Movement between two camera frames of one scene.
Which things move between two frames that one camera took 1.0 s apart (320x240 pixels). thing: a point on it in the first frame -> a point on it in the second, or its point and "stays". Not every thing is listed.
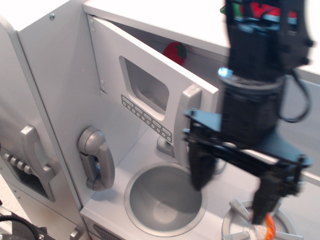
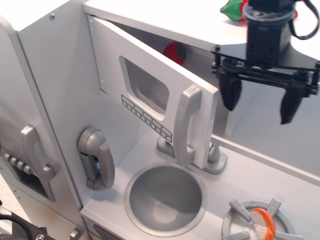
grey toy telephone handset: (98, 156) stays
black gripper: (246, 128) -> (268, 56)
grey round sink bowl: (161, 199) stays
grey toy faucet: (166, 147) stays
